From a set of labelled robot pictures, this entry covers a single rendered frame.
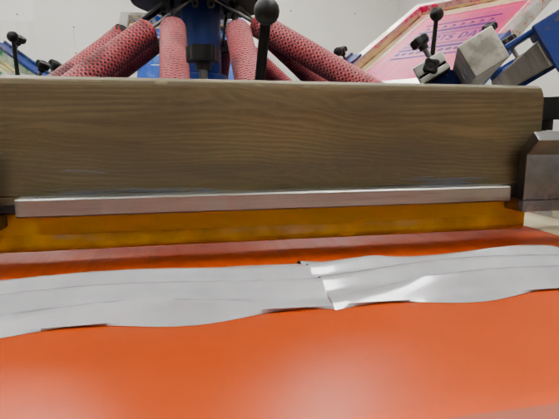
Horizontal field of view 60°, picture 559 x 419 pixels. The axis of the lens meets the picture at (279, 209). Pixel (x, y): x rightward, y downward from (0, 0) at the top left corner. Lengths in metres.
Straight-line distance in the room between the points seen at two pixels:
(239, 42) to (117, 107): 0.64
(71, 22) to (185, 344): 4.43
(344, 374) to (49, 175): 0.20
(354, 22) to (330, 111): 4.52
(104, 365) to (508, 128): 0.28
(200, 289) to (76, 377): 0.07
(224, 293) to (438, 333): 0.09
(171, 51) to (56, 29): 3.74
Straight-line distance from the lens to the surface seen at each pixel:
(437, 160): 0.33
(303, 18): 4.67
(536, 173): 0.36
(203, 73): 0.59
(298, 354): 0.17
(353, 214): 0.32
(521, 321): 0.22
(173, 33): 0.93
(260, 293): 0.22
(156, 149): 0.29
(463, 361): 0.18
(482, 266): 0.28
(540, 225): 0.44
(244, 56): 0.87
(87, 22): 4.56
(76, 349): 0.19
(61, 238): 0.31
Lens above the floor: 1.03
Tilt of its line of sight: 10 degrees down
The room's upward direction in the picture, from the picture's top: straight up
